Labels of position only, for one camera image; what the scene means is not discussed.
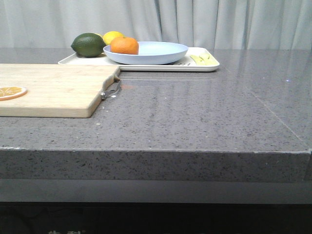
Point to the light blue plate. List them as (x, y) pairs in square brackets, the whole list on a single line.
[(150, 53)]

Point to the orange fruit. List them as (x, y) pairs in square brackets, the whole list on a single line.
[(124, 45)]

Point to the white rectangular tray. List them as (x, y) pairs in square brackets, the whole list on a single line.
[(183, 65)]

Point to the pale yellow fruit slices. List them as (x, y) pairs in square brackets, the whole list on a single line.
[(204, 59)]

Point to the yellow lemon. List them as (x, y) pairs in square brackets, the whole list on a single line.
[(109, 36)]

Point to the green lime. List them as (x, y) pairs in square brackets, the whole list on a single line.
[(88, 45)]

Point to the wooden cutting board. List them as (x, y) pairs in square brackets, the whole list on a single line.
[(55, 90)]

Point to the orange slice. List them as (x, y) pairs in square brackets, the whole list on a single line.
[(11, 92)]

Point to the grey curtain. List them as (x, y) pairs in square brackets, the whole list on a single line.
[(212, 24)]

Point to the metal cutting board handle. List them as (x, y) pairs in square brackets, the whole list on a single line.
[(110, 86)]

